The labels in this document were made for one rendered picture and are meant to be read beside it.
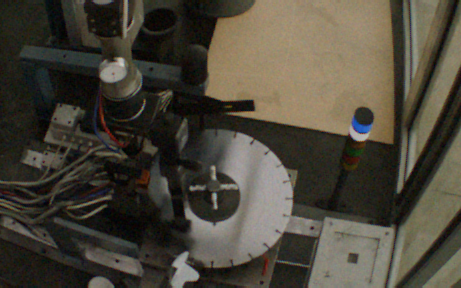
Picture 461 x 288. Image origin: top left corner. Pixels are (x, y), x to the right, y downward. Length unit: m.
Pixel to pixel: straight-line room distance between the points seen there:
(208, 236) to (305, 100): 0.57
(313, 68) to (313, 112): 0.15
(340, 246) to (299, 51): 0.67
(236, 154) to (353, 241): 0.33
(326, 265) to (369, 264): 0.11
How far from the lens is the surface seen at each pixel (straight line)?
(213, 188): 1.31
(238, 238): 1.32
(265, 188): 1.37
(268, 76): 1.77
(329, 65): 1.82
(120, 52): 0.98
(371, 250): 1.41
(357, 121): 1.24
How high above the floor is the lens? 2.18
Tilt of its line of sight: 60 degrees down
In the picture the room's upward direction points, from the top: 2 degrees clockwise
